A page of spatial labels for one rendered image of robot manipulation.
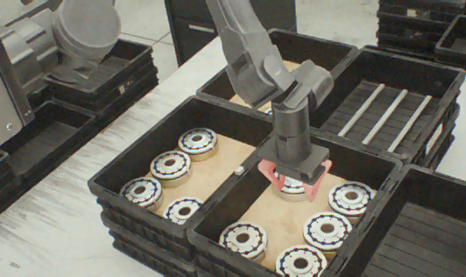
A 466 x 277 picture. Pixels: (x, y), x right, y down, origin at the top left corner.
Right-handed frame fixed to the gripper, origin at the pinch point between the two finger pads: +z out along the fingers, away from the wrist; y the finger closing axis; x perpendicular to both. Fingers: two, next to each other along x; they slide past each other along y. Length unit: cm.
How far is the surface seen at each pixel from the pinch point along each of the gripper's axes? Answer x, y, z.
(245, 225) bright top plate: -2.9, 15.7, 20.4
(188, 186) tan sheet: -8.9, 37.2, 23.5
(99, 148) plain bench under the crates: -18, 84, 37
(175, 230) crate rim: 9.5, 23.6, 13.6
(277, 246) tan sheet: -3.3, 8.2, 23.4
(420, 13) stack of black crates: -173, 38, 57
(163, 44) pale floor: -169, 208, 109
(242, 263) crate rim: 9.8, 6.9, 13.5
